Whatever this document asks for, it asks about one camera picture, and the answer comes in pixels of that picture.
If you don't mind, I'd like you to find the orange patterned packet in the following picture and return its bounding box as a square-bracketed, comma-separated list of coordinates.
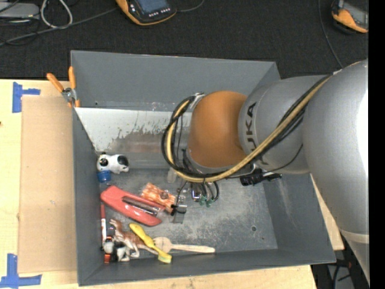
[140, 182, 177, 214]

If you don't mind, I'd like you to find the wooden spoon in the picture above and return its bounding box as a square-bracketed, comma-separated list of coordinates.
[152, 236, 217, 255]

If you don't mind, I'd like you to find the grey metal bin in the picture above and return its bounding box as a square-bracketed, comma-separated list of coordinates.
[70, 50, 337, 287]

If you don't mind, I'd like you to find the black and white toy cow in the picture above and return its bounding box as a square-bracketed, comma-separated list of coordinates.
[96, 152, 130, 175]

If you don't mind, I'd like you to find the brown cardboard board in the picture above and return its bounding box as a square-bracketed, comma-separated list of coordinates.
[17, 95, 79, 275]

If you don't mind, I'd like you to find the black and white toy figure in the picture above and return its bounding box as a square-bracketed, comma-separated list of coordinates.
[102, 238, 117, 264]

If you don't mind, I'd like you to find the yellow plastic comb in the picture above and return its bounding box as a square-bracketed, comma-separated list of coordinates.
[129, 222, 173, 264]

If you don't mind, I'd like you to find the red flat case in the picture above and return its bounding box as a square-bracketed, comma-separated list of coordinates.
[99, 185, 164, 228]

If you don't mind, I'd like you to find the brown toy dinosaur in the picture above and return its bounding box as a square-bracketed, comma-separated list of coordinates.
[108, 218, 152, 262]

